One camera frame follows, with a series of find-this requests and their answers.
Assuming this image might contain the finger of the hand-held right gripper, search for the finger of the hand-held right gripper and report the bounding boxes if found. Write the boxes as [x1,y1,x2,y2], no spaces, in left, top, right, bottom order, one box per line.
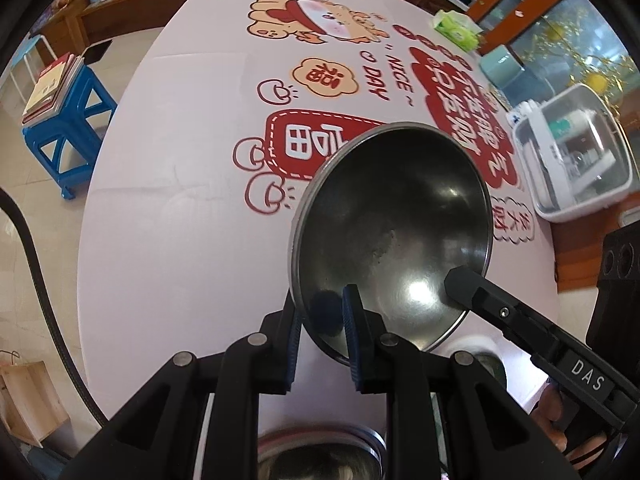
[444,266,562,363]

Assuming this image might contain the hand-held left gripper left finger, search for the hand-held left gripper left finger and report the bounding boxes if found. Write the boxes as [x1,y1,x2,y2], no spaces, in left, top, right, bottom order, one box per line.
[60,290,304,480]

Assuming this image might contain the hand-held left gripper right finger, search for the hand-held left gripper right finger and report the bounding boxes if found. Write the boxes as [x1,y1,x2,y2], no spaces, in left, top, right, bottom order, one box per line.
[342,284,576,480]

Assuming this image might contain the white plate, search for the white plate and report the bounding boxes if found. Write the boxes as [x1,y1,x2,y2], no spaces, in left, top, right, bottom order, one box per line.
[446,336,507,401]

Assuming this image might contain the small steel bowl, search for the small steel bowl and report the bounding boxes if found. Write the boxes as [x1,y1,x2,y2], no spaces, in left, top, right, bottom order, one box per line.
[256,424,389,480]

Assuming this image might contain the large steel bowl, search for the large steel bowl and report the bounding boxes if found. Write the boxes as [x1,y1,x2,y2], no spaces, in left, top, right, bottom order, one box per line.
[289,122,496,367]

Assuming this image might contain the person's right hand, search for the person's right hand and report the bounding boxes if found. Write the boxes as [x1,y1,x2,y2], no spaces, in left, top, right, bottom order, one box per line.
[530,382,623,472]

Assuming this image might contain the white dish cabinet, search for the white dish cabinet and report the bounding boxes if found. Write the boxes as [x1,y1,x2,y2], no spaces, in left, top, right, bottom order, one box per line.
[510,84,636,223]

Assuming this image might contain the gold ornament plant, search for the gold ornament plant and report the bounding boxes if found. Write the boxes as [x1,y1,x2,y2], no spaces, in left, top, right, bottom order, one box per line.
[540,10,638,106]

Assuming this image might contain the cardboard box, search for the cardboard box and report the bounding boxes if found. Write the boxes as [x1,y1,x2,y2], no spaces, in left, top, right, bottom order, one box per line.
[0,360,68,448]

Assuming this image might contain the green tissue pack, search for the green tissue pack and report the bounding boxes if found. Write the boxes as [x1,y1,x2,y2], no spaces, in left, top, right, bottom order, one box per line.
[432,9,483,53]

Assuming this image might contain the blue plastic stool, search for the blue plastic stool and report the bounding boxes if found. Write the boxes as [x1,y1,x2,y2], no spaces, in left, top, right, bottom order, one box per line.
[22,65,118,201]

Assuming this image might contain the stack of books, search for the stack of books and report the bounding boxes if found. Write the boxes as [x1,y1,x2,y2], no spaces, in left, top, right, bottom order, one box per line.
[22,52,86,123]

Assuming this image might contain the wooden tv cabinet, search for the wooden tv cabinet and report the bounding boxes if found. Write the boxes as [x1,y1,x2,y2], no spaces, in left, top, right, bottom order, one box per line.
[30,0,211,46]

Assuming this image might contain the white stool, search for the white stool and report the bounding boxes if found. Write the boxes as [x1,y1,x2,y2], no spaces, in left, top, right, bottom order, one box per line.
[10,35,51,106]

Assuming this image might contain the black cable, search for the black cable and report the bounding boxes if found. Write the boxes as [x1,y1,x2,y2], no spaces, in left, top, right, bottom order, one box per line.
[0,187,108,423]

